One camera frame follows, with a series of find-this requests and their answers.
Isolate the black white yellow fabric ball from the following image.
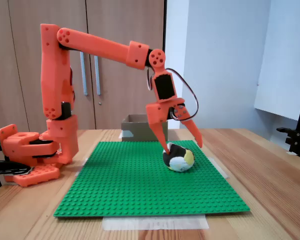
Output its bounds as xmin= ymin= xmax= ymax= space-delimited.
xmin=162 ymin=142 xmax=196 ymax=173

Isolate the brown cardboard box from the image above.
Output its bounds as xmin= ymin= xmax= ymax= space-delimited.
xmin=121 ymin=114 xmax=169 ymax=143

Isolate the green studded baseplate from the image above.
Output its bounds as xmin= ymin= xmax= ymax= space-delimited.
xmin=53 ymin=139 xmax=251 ymax=219

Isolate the wide translucent tape strip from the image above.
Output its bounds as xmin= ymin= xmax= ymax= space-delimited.
xmin=101 ymin=215 xmax=210 ymax=231

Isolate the wooden cabinet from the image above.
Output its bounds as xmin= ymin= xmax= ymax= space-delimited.
xmin=0 ymin=0 xmax=167 ymax=131

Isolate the black clamp stand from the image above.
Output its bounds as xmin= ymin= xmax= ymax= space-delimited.
xmin=276 ymin=73 xmax=300 ymax=158

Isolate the thin gripper motor cable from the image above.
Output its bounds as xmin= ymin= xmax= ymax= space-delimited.
xmin=166 ymin=67 xmax=200 ymax=123

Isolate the metal cabinet door handle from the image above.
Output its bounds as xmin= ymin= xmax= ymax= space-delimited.
xmin=93 ymin=55 xmax=102 ymax=96
xmin=79 ymin=51 xmax=89 ymax=96

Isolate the white wall panel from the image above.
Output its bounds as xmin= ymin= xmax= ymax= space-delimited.
xmin=254 ymin=0 xmax=300 ymax=122

